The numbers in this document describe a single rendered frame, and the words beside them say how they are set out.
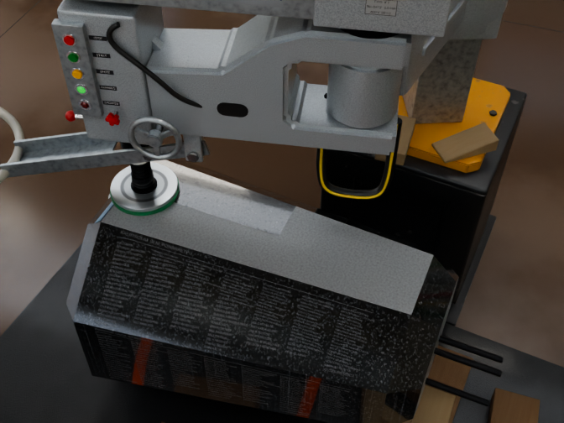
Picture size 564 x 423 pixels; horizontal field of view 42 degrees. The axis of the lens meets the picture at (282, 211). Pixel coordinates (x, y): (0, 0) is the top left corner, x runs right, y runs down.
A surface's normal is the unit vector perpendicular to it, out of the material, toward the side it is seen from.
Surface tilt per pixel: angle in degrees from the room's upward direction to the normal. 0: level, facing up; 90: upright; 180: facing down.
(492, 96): 0
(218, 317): 45
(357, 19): 90
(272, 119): 90
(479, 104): 0
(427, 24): 90
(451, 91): 90
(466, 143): 11
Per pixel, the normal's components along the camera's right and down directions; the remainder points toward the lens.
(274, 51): -0.14, 0.72
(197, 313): -0.25, 0.00
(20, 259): 0.00, -0.68
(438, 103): 0.07, 0.73
